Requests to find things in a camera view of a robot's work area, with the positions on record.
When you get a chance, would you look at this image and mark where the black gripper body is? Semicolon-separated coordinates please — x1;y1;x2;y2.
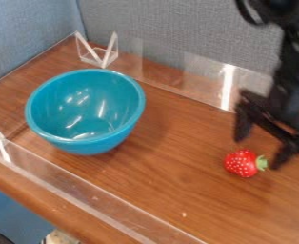
235;90;299;142

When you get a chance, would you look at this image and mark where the clear acrylic back barrier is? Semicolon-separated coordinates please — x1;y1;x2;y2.
110;34;272;112

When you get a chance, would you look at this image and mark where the blue bowl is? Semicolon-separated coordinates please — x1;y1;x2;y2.
24;69;147;155

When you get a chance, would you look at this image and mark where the clear acrylic barrier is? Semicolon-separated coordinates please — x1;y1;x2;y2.
110;34;272;112
0;140;206;244

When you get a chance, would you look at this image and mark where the red toy strawberry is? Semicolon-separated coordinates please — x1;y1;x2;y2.
224;149;268;178

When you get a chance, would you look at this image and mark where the clear acrylic front barrier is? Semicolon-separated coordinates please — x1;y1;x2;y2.
0;140;206;244

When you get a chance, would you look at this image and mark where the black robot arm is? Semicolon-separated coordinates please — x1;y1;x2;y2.
234;0;299;169

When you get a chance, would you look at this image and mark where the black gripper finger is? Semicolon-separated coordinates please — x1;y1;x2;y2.
271;140;299;170
234;108;254;142

